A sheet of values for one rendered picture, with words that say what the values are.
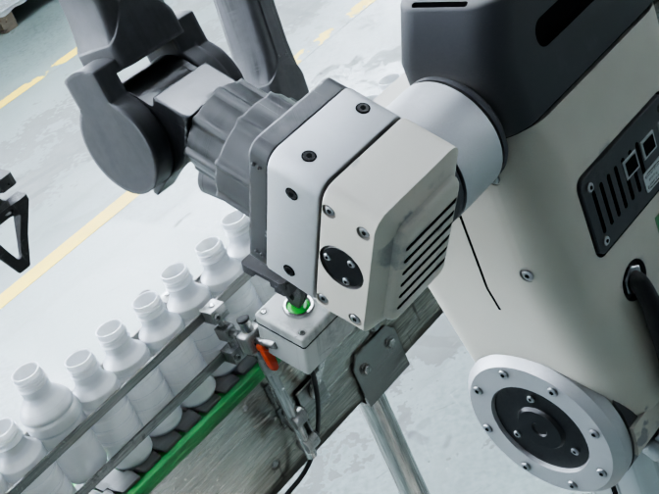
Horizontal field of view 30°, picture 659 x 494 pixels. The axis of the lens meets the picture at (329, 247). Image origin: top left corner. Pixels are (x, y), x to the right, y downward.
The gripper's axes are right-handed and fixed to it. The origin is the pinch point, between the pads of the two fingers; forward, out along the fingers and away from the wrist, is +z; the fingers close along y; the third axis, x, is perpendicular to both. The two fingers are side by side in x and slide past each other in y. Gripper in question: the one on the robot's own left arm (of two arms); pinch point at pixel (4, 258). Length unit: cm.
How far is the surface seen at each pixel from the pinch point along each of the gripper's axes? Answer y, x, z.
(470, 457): -59, 93, 140
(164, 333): -12.2, 17.5, 27.7
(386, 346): -9, 47, 53
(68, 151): -346, 181, 143
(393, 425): -13, 45, 69
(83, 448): -11.9, 0.6, 32.0
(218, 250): -13.0, 30.4, 24.2
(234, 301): -12.3, 28.9, 31.5
